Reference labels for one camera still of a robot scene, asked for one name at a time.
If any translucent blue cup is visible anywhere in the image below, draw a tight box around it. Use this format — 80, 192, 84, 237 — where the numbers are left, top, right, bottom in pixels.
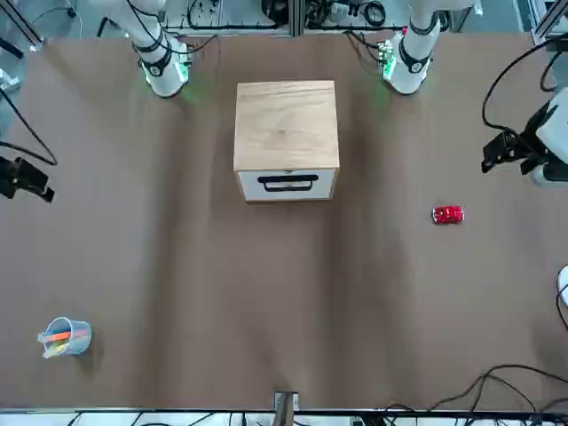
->
37, 316, 93, 359

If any red toy car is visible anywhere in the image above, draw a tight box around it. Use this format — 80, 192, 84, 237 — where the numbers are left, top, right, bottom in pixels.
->
430, 204, 465, 226

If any wooden cabinet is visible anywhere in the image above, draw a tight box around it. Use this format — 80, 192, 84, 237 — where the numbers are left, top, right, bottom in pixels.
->
233, 80, 341, 203

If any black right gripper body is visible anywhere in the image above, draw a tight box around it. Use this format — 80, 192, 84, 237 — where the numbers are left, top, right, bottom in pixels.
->
0, 157, 28, 200

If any white-fronted wooden drawer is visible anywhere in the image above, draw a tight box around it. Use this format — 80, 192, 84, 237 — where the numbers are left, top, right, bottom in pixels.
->
238, 168, 335, 201

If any aluminium frame post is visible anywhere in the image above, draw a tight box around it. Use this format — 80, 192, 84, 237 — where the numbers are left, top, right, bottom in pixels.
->
290, 0, 307, 39
273, 390, 299, 426

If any white rounded plastic object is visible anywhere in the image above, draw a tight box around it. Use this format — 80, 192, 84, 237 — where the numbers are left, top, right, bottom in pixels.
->
556, 264, 568, 308

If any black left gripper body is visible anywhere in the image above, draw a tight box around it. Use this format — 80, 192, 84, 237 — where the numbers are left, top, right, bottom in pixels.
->
519, 148, 551, 176

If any black cable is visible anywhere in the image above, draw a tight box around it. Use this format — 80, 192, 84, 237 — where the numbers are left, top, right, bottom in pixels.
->
384, 364, 568, 418
481, 37, 568, 132

